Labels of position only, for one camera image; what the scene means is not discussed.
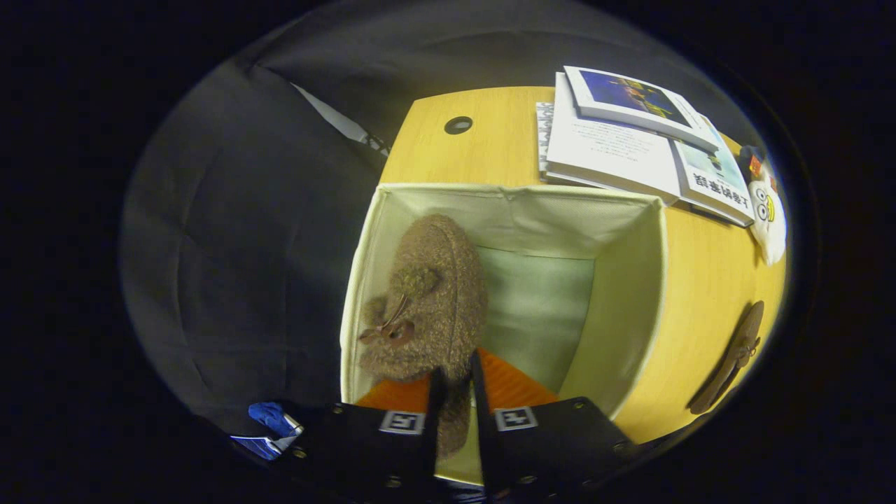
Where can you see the white book night photo cover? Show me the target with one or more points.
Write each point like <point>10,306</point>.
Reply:
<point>633,98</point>

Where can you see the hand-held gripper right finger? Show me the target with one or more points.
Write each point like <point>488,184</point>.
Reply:
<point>539,448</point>

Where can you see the grey penguin plush toy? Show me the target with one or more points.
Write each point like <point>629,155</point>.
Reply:
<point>750,155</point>

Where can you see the brown fuzzy shoe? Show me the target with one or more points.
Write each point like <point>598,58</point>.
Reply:
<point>434,294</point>
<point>728,357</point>

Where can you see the white plush seal toy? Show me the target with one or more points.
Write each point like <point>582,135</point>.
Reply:
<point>770,220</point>

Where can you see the cream fabric storage box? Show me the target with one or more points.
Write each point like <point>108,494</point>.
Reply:
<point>623,301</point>

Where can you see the white book text cover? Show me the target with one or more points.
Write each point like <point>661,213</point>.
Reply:
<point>609,150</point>

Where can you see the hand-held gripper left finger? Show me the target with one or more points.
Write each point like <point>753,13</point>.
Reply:
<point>378,448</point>

